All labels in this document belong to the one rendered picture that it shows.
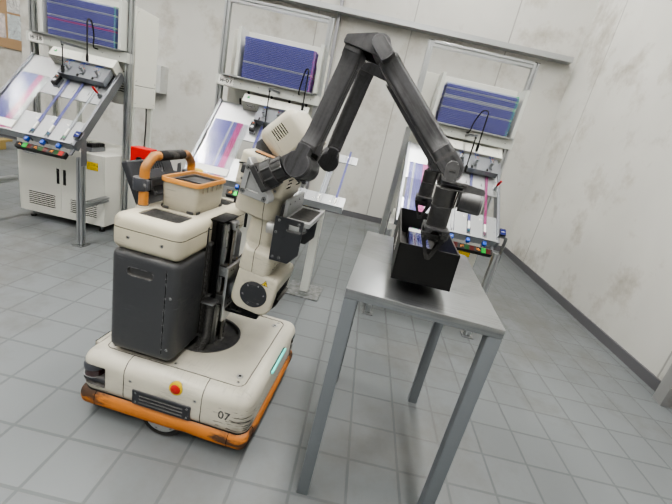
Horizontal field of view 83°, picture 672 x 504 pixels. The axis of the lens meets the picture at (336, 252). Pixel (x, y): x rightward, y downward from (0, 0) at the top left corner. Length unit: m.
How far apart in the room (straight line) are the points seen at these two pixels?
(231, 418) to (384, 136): 4.52
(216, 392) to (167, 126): 5.06
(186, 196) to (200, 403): 0.73
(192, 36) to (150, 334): 4.99
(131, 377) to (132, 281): 0.36
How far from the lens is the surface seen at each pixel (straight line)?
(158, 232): 1.33
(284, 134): 1.28
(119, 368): 1.61
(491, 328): 1.13
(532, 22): 5.90
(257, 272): 1.40
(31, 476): 1.67
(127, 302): 1.50
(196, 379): 1.50
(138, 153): 3.04
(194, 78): 5.99
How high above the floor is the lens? 1.22
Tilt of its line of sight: 18 degrees down
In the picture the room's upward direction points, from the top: 13 degrees clockwise
